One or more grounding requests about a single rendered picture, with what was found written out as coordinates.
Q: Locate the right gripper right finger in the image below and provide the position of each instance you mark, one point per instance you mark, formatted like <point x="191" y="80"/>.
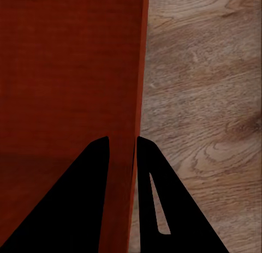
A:
<point x="190" y="230"/>

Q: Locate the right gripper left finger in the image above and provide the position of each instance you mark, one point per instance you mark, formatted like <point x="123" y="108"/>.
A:
<point x="69" y="217"/>

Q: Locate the storage box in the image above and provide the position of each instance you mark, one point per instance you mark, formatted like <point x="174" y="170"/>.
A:
<point x="71" y="72"/>

